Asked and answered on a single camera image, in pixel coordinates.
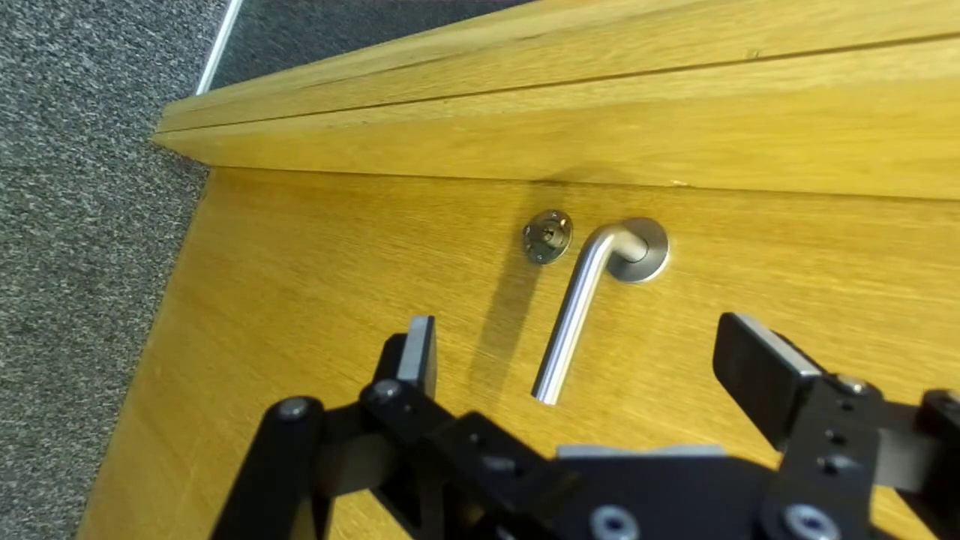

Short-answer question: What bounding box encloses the silver lever door handle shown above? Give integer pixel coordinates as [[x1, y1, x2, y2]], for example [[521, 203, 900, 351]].
[[532, 216, 672, 409]]

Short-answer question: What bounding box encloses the glass partition with white rail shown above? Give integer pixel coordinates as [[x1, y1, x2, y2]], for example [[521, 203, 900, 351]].
[[193, 0, 529, 100]]

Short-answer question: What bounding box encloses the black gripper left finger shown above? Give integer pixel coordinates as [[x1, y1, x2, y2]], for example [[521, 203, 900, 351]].
[[213, 313, 565, 540]]

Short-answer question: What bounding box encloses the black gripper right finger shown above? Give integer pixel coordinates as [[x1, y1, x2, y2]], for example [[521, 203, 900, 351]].
[[710, 308, 960, 540]]

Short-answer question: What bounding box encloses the round silver lock cylinder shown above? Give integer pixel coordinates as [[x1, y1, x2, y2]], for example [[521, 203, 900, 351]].
[[518, 206, 576, 268]]

